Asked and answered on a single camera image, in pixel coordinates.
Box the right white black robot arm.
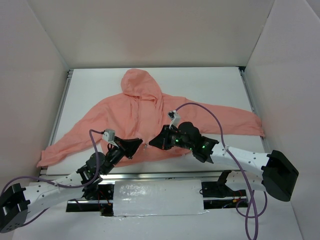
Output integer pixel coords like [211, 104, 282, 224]
[149, 122, 299, 202]

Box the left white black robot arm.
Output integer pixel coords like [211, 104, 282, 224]
[0, 137, 143, 233]

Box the salmon pink hooded jacket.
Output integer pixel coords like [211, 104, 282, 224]
[37, 68, 264, 167]

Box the white foil covered panel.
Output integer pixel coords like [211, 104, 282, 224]
[113, 179, 205, 217]

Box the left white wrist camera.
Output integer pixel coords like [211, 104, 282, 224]
[102, 129, 116, 146]

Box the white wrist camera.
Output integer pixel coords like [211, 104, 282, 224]
[102, 129, 116, 146]
[168, 110, 181, 129]

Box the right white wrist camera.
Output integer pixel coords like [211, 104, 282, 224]
[168, 110, 181, 129]

